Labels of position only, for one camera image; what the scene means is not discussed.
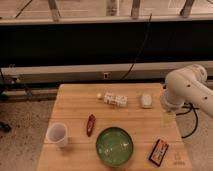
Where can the white plastic cup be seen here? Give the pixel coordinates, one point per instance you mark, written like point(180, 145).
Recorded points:
point(57, 134)

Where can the long metal rail beam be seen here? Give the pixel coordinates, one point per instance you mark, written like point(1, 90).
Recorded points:
point(96, 72)

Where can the clear plastic bottle white cap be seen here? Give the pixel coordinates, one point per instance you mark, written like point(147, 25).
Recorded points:
point(112, 99)

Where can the white soap bar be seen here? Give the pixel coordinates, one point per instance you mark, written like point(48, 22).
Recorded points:
point(146, 101)

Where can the black orange snack packet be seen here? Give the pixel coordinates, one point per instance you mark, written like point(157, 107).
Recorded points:
point(158, 152)

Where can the green ceramic bowl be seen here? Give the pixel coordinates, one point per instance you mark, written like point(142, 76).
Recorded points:
point(114, 146)

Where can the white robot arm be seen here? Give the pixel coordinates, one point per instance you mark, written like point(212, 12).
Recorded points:
point(187, 84)

